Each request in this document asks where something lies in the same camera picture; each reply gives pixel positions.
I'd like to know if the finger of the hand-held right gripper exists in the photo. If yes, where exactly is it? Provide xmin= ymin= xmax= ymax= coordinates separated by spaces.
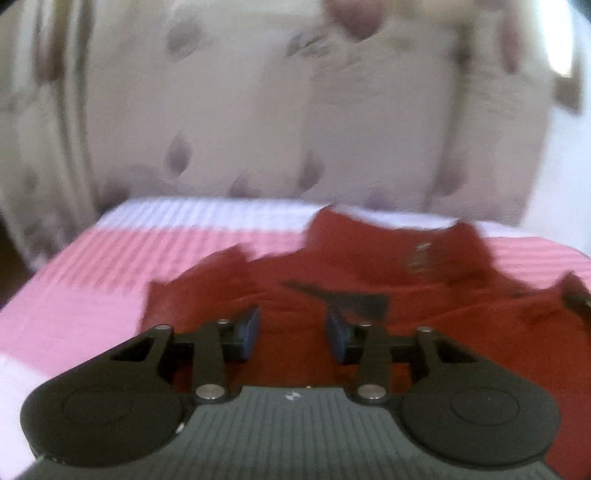
xmin=561 ymin=272 xmax=591 ymax=320

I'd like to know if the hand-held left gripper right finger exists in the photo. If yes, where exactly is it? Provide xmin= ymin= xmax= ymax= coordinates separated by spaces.
xmin=325 ymin=307 xmax=478 ymax=408

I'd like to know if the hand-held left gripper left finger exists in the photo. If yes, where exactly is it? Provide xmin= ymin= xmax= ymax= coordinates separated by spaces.
xmin=111 ymin=307 xmax=262 ymax=408

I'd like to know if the red puffer jacket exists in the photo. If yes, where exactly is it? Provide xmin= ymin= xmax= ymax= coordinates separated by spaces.
xmin=141 ymin=205 xmax=591 ymax=480

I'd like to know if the pink checked bed sheet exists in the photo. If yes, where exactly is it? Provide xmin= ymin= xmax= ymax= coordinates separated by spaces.
xmin=0 ymin=196 xmax=591 ymax=480

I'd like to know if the beige leaf print curtain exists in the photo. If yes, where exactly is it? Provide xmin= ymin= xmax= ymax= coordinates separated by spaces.
xmin=0 ymin=0 xmax=571 ymax=273

